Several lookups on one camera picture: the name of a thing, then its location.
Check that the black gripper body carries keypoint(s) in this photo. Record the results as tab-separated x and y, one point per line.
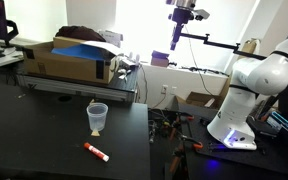
182	16

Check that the red and white marker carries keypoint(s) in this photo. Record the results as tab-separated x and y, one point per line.
95	151

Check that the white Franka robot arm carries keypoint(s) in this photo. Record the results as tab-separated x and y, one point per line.
237	110

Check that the clear plastic cup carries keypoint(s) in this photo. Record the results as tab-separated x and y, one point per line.
97	116

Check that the small purple box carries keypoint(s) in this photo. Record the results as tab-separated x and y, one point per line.
159	60

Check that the white plastic parts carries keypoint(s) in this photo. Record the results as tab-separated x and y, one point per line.
123	75

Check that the white labeled box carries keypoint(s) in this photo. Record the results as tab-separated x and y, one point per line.
112	36

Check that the open cardboard box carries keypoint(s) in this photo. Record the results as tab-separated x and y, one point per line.
200	98

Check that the white paper sheet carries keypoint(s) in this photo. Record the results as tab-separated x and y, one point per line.
107	47

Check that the brown cardboard piece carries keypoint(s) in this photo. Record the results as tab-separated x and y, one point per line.
250	46

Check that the orange black clamp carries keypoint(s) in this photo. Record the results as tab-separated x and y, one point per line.
197	145
174	128
174	163

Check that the dark cloth bundle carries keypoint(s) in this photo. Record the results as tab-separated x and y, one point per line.
79	33

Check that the blue foam sheet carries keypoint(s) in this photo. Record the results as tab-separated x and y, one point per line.
77	51

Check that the large cardboard box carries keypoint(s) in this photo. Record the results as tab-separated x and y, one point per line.
67	68

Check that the tan tape piece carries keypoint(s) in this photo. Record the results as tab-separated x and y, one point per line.
95	133

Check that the white office desk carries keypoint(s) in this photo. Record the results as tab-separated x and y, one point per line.
0	62

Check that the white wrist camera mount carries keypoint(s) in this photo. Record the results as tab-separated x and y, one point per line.
201	14

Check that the white wall outlet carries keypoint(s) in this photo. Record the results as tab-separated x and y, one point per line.
173	90
164	89

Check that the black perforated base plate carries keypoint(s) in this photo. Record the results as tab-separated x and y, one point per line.
267	160

